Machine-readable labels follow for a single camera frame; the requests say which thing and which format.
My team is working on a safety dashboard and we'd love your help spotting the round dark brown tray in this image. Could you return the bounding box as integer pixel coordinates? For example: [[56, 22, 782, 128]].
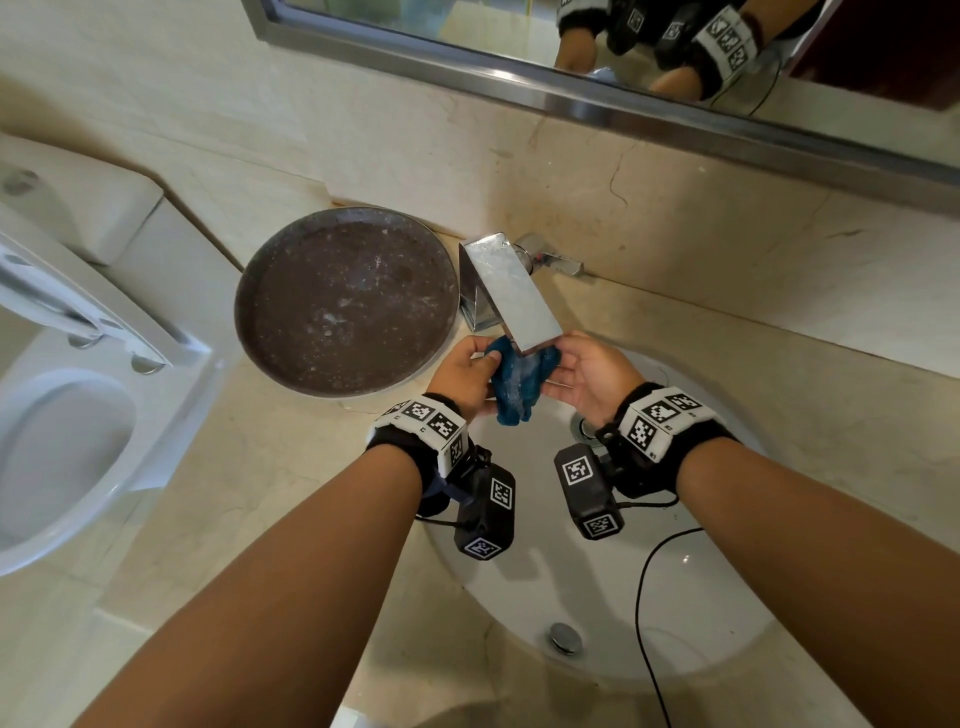
[[233, 206, 460, 399]]

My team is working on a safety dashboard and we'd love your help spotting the left marker wristband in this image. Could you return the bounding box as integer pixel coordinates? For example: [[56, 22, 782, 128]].
[[365, 393, 472, 481]]

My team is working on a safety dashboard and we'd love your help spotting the person's right forearm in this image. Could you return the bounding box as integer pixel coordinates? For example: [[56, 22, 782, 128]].
[[677, 438, 960, 728]]

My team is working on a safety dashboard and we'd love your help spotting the beige marble sink countertop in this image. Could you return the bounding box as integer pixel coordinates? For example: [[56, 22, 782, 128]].
[[101, 236, 960, 728]]

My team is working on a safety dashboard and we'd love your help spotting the person's left forearm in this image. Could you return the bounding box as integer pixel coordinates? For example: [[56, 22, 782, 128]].
[[74, 443, 424, 728]]

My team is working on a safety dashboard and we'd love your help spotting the person's right hand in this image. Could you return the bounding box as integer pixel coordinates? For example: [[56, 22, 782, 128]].
[[541, 332, 646, 429]]

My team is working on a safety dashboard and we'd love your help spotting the teal cleaning cloth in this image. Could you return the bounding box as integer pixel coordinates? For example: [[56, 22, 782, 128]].
[[485, 335, 562, 427]]

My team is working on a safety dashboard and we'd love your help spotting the white toilet tank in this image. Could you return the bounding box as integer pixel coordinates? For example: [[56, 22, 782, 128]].
[[0, 133, 241, 354]]

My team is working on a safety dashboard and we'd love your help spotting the chrome sink drain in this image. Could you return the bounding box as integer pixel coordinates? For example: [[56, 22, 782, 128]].
[[569, 410, 605, 449]]

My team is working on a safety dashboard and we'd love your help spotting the right marker wristband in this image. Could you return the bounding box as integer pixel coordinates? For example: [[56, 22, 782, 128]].
[[614, 382, 740, 500]]

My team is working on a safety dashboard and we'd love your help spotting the white toilet bowl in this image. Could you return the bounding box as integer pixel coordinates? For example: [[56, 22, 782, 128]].
[[0, 326, 226, 579]]

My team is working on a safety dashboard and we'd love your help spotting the chrome faucet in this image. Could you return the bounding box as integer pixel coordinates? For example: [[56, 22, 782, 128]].
[[458, 232, 585, 356]]

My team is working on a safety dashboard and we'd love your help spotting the steel framed mirror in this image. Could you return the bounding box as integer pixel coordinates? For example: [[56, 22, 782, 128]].
[[239, 0, 960, 219]]

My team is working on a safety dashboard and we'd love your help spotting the person's left hand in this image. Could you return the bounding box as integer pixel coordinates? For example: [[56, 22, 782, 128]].
[[425, 335, 502, 421]]

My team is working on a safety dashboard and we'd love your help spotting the white ceramic sink basin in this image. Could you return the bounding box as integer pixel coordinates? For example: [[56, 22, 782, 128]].
[[423, 348, 778, 684]]

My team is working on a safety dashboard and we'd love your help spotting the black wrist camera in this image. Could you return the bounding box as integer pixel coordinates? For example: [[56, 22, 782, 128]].
[[553, 442, 625, 541], [416, 446, 517, 562]]

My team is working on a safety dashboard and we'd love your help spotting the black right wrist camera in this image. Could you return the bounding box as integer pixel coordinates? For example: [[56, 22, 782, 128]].
[[553, 442, 625, 541]]

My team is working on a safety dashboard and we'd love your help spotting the marker wristband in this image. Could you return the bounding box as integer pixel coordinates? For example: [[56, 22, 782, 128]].
[[365, 393, 472, 481], [614, 382, 740, 500]]

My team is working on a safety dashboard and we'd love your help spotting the white toilet seat lid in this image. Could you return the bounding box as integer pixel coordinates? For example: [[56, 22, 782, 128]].
[[0, 198, 211, 374]]

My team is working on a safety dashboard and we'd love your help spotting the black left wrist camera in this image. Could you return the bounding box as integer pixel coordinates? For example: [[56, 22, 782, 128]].
[[416, 446, 517, 562]]

